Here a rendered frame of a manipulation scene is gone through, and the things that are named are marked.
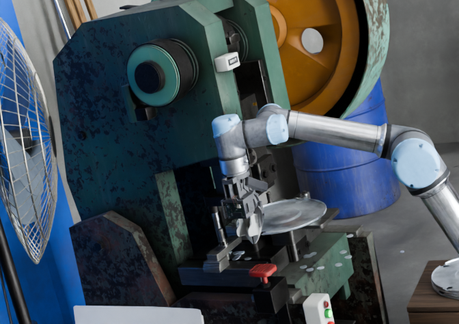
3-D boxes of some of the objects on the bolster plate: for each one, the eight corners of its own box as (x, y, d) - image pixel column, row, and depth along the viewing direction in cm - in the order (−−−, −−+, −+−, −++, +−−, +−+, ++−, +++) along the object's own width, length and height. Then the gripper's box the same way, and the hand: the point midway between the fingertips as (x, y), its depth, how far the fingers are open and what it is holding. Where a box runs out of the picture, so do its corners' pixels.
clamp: (247, 249, 270) (240, 219, 268) (220, 273, 256) (212, 240, 254) (231, 249, 273) (224, 219, 271) (203, 272, 260) (196, 240, 257)
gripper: (212, 179, 228) (229, 252, 233) (241, 178, 223) (257, 253, 228) (228, 168, 235) (244, 240, 240) (257, 167, 230) (272, 240, 235)
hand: (255, 238), depth 236 cm, fingers closed
